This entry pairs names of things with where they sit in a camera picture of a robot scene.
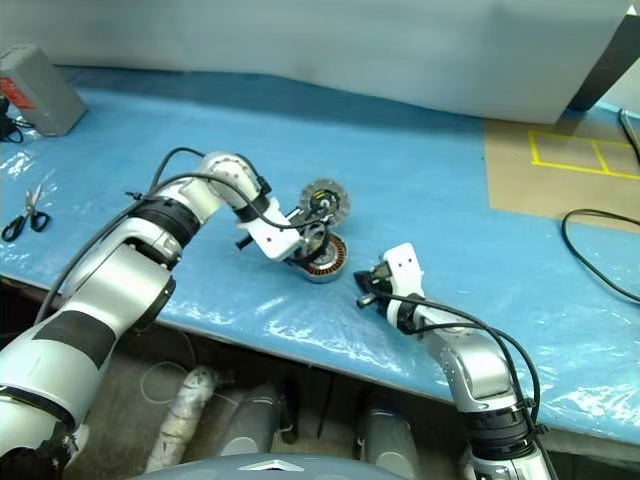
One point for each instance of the blue plastic table cover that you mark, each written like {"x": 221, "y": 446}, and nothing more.
{"x": 400, "y": 150}

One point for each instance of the silver motor stator copper windings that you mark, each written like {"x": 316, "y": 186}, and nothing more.
{"x": 332, "y": 266}

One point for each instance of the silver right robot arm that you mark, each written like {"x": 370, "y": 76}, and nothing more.
{"x": 470, "y": 360}

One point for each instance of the finned motor cover circuit board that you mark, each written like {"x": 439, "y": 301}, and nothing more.
{"x": 339, "y": 200}

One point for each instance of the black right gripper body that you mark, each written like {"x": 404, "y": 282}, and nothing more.
{"x": 384, "y": 282}

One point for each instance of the grey rounded robot leg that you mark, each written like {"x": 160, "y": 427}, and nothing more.
{"x": 250, "y": 425}
{"x": 390, "y": 440}

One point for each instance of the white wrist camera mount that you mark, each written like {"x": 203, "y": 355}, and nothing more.
{"x": 272, "y": 240}
{"x": 405, "y": 270}

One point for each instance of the grey robot torso shell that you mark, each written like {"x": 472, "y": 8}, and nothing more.
{"x": 275, "y": 470}

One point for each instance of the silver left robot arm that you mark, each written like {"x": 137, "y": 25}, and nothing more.
{"x": 100, "y": 300}

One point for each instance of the grey box red label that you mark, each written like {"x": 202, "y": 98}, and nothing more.
{"x": 50, "y": 100}

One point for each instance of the thin black rod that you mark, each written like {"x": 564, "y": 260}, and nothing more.
{"x": 325, "y": 405}

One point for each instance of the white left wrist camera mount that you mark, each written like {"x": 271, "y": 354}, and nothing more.
{"x": 272, "y": 240}

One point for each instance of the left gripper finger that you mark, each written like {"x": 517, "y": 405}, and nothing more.
{"x": 321, "y": 226}
{"x": 296, "y": 263}

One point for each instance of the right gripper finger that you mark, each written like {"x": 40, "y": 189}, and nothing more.
{"x": 366, "y": 280}
{"x": 369, "y": 301}

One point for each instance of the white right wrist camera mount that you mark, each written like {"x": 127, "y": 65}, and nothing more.
{"x": 405, "y": 270}

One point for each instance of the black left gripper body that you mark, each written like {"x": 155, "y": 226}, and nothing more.
{"x": 301, "y": 221}

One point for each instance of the white backdrop board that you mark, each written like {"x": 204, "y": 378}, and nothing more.
{"x": 300, "y": 40}

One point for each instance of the brown cardboard sheet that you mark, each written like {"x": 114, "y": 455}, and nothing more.
{"x": 525, "y": 190}

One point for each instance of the white wrapped cylinder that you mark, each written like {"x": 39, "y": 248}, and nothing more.
{"x": 185, "y": 415}

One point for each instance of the black upright panel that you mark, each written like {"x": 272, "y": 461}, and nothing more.
{"x": 610, "y": 65}

